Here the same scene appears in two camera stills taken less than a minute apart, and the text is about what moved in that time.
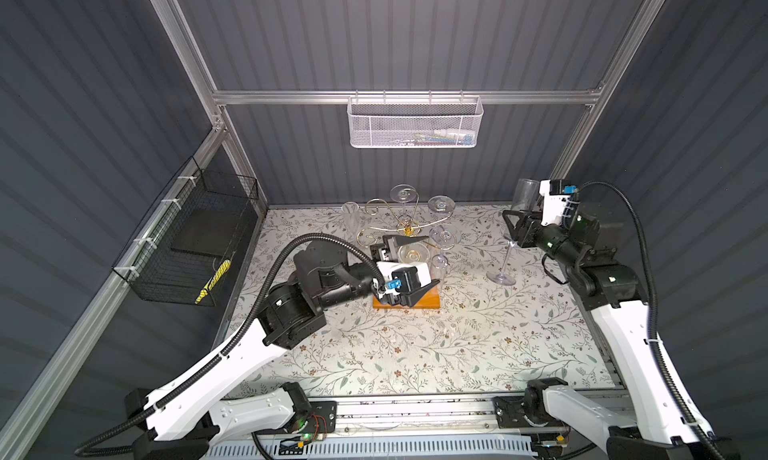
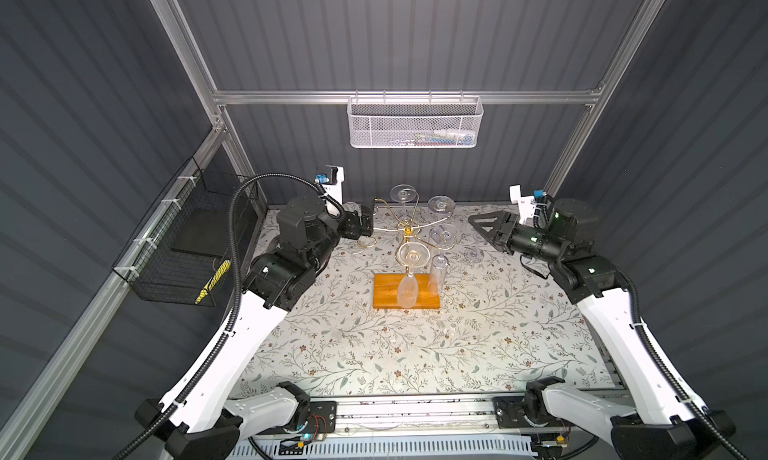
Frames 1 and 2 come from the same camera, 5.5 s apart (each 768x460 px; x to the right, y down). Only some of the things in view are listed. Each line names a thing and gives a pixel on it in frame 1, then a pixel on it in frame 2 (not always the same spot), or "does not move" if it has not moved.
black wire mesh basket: [194, 231] does not move
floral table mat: [456, 307] does not move
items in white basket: [437, 138] does not move
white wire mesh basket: [415, 122] does not move
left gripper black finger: [402, 239] -> [367, 222]
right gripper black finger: [514, 232] -> [502, 217]
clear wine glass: [525, 197] -> [474, 254]
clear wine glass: [352, 214] does not move
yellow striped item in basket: [220, 272] does not move
